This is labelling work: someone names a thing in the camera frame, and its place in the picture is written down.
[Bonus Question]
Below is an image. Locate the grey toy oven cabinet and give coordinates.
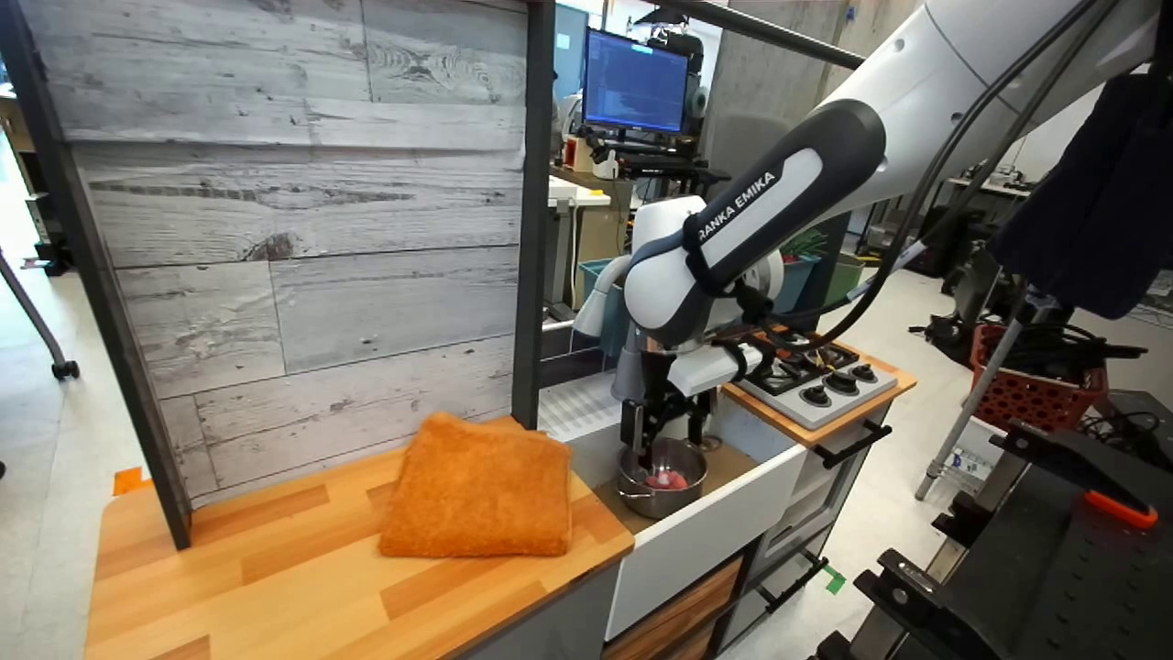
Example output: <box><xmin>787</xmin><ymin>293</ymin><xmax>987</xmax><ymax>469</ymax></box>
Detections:
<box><xmin>710</xmin><ymin>416</ymin><xmax>894</xmax><ymax>654</ymax></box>

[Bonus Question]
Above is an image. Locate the grey wood-look panel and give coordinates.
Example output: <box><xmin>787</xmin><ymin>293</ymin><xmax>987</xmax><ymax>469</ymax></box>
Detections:
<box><xmin>6</xmin><ymin>0</ymin><xmax>542</xmax><ymax>507</ymax></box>

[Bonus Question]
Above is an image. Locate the black hanging cloth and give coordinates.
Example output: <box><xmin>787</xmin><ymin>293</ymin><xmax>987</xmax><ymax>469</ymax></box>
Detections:
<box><xmin>987</xmin><ymin>48</ymin><xmax>1173</xmax><ymax>328</ymax></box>

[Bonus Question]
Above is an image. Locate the orange plush doll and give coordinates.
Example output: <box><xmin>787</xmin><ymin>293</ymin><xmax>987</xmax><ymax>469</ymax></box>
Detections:
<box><xmin>743</xmin><ymin>323</ymin><xmax>800</xmax><ymax>358</ymax></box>

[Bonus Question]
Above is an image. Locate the computer monitor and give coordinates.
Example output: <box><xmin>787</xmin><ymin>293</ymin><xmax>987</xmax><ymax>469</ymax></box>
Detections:
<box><xmin>575</xmin><ymin>24</ymin><xmax>694</xmax><ymax>141</ymax></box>

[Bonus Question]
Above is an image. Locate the black metal kitchen frame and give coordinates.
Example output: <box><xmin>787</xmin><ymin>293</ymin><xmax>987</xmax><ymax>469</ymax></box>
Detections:
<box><xmin>0</xmin><ymin>0</ymin><xmax>903</xmax><ymax>559</ymax></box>

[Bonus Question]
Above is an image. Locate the black wheeled stand leg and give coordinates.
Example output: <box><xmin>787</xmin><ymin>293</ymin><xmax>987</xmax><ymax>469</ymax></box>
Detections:
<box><xmin>0</xmin><ymin>251</ymin><xmax>84</xmax><ymax>386</ymax></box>

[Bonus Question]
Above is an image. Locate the black oven handle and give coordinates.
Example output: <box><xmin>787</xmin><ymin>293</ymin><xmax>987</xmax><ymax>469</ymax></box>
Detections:
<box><xmin>814</xmin><ymin>422</ymin><xmax>899</xmax><ymax>477</ymax></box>

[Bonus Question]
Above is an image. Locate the orange terry towel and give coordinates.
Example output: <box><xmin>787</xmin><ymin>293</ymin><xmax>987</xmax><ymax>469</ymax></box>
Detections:
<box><xmin>377</xmin><ymin>412</ymin><xmax>578</xmax><ymax>562</ymax></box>

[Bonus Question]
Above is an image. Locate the teal plastic bin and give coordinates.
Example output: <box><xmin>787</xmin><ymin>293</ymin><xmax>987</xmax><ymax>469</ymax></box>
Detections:
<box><xmin>772</xmin><ymin>251</ymin><xmax>826</xmax><ymax>331</ymax></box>

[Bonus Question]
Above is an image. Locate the grey tripod pole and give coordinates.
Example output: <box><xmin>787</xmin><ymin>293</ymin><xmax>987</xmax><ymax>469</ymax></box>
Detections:
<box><xmin>914</xmin><ymin>306</ymin><xmax>1025</xmax><ymax>507</ymax></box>

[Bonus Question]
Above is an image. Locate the wooden front drawer unit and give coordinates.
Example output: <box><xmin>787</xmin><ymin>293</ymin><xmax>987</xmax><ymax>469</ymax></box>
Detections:
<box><xmin>605</xmin><ymin>559</ymin><xmax>746</xmax><ymax>660</ymax></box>

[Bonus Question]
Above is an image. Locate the white toy sink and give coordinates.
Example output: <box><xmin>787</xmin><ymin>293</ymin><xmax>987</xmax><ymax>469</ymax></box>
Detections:
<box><xmin>535</xmin><ymin>364</ymin><xmax>814</xmax><ymax>649</ymax></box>

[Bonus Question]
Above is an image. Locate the grey office chair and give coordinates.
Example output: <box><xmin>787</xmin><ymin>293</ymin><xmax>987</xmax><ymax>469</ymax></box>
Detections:
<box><xmin>701</xmin><ymin>115</ymin><xmax>800</xmax><ymax>189</ymax></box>

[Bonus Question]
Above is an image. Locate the black computer desk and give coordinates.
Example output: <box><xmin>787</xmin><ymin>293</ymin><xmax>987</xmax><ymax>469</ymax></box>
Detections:
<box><xmin>568</xmin><ymin>126</ymin><xmax>731</xmax><ymax>214</ymax></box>

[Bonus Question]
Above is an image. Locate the orange black clamp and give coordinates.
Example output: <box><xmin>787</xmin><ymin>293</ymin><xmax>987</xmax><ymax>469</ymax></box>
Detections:
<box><xmin>1079</xmin><ymin>483</ymin><xmax>1167</xmax><ymax>537</ymax></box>

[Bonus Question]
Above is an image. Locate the red plastic crate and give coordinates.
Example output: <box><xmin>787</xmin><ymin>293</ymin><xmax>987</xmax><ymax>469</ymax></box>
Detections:
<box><xmin>968</xmin><ymin>319</ymin><xmax>1111</xmax><ymax>436</ymax></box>

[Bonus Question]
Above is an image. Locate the grey toy stove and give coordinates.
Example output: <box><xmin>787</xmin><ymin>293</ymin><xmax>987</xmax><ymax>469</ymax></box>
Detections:
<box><xmin>731</xmin><ymin>323</ymin><xmax>907</xmax><ymax>436</ymax></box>

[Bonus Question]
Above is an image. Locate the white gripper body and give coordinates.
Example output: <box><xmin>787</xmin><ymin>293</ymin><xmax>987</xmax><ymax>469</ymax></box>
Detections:
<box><xmin>662</xmin><ymin>341</ymin><xmax>753</xmax><ymax>402</ymax></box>

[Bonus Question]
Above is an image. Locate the pink plush doll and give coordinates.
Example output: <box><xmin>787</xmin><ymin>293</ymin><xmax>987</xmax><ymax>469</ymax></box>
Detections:
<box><xmin>640</xmin><ymin>457</ymin><xmax>698</xmax><ymax>496</ymax></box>

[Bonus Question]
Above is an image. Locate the black perforated table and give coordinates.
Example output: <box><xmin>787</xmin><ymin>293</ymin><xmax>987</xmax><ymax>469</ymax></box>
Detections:
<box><xmin>811</xmin><ymin>387</ymin><xmax>1173</xmax><ymax>660</ymax></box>

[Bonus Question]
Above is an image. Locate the black drawer handle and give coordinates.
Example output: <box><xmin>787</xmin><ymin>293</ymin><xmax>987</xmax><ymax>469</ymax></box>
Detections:
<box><xmin>755</xmin><ymin>552</ymin><xmax>837</xmax><ymax>616</ymax></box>

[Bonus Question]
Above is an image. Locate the beige cabinet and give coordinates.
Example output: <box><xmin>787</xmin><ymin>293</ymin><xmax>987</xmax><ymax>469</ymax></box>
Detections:
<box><xmin>547</xmin><ymin>169</ymin><xmax>636</xmax><ymax>315</ymax></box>

